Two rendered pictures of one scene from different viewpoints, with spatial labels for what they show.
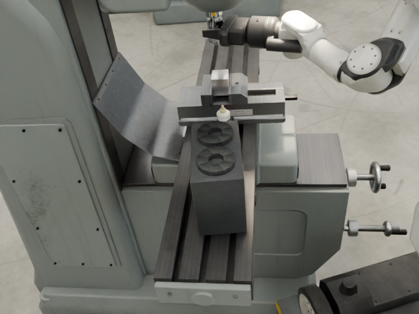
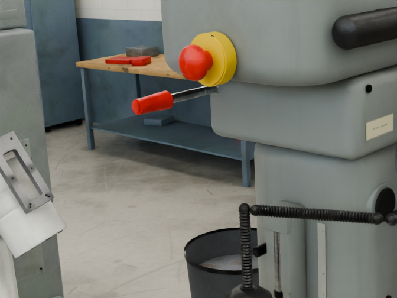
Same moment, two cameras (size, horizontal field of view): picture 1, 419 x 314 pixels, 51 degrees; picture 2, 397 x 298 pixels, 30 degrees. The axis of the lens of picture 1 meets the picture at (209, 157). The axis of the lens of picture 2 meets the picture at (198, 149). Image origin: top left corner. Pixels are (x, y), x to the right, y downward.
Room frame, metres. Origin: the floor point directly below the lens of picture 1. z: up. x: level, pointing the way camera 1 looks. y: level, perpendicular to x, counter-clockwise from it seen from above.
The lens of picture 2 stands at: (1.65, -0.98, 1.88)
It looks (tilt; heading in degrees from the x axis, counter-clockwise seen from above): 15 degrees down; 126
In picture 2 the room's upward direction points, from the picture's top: 3 degrees counter-clockwise
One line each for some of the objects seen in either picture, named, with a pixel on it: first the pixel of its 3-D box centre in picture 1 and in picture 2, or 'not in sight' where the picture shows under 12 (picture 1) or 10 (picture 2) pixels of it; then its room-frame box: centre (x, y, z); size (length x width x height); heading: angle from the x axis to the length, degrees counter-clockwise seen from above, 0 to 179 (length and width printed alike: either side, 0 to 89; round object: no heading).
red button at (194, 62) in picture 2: not in sight; (197, 62); (1.18, -0.31, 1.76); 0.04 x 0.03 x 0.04; 170
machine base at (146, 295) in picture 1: (183, 259); not in sight; (1.27, 0.18, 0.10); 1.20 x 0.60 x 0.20; 80
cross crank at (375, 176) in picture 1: (365, 177); not in sight; (1.13, -0.55, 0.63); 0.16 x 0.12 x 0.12; 80
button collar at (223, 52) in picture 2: not in sight; (211, 59); (1.18, -0.29, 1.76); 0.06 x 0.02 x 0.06; 170
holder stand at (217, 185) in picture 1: (218, 175); not in sight; (0.82, -0.02, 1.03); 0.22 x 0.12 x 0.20; 176
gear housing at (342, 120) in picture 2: not in sight; (350, 88); (1.23, -0.02, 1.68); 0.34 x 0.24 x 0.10; 80
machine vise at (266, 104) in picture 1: (231, 97); not in sight; (1.22, -0.09, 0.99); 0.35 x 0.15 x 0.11; 82
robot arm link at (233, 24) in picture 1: (245, 32); not in sight; (1.18, -0.15, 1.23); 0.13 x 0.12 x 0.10; 156
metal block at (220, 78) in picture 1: (220, 82); not in sight; (1.23, -0.06, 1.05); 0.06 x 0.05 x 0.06; 172
